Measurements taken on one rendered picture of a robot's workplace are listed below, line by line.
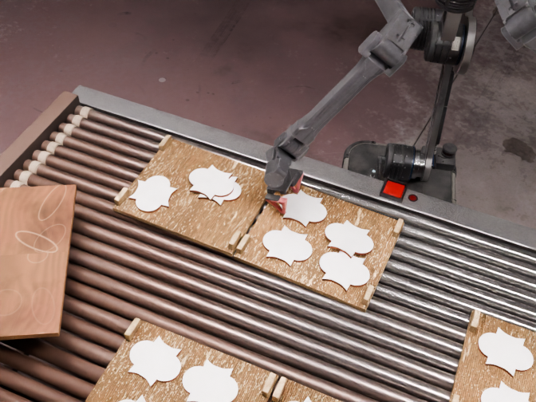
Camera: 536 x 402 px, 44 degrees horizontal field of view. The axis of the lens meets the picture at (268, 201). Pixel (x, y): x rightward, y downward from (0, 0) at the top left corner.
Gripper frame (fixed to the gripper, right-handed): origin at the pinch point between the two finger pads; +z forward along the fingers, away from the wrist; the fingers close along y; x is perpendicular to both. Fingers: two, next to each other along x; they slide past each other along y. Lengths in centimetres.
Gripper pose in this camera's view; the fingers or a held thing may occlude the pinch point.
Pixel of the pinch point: (289, 201)
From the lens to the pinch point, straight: 208.6
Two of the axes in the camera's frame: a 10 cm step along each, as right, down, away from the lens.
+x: -8.6, -1.4, 4.8
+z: 2.4, 7.3, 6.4
